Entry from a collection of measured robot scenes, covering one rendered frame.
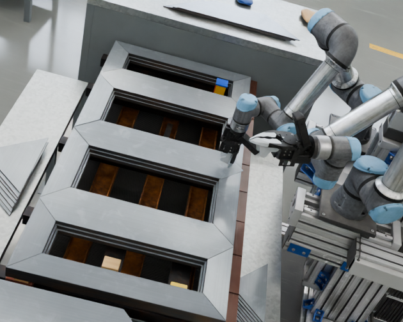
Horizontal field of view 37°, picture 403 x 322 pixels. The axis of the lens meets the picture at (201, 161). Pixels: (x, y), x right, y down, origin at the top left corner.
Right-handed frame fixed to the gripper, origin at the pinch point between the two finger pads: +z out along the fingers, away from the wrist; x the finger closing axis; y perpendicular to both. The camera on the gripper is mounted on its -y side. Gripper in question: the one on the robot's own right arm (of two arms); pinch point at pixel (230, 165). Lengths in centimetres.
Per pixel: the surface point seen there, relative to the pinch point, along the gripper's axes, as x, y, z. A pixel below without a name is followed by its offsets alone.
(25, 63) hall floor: -160, 142, 87
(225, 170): 3.1, 1.6, 1.3
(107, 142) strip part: 5, 53, 1
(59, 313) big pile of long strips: 89, 47, 3
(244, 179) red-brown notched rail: 1.3, -7.6, 5.0
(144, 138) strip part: -4.1, 38.5, 1.4
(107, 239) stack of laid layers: 54, 40, 4
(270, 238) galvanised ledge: 17.4, -24.9, 19.6
